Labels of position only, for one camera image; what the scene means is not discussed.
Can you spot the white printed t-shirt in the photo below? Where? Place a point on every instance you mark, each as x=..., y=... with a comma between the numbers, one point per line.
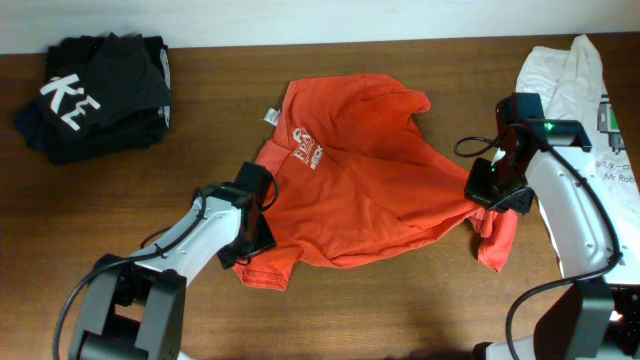
x=571, y=86

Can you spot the orange t-shirt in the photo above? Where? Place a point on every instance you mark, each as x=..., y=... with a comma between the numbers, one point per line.
x=357, y=183

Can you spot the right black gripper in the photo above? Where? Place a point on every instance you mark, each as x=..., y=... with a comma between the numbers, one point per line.
x=484, y=187

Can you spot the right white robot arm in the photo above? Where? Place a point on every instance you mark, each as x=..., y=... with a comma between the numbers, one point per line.
x=592, y=312

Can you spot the black printed folded shirt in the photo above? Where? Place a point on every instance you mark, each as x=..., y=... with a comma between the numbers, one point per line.
x=92, y=83

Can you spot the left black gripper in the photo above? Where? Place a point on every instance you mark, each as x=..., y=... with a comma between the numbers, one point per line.
x=257, y=240

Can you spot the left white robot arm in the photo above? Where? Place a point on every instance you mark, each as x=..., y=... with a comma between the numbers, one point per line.
x=133, y=306

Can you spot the dark navy folded shirt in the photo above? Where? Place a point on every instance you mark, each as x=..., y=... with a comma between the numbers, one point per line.
x=139, y=130

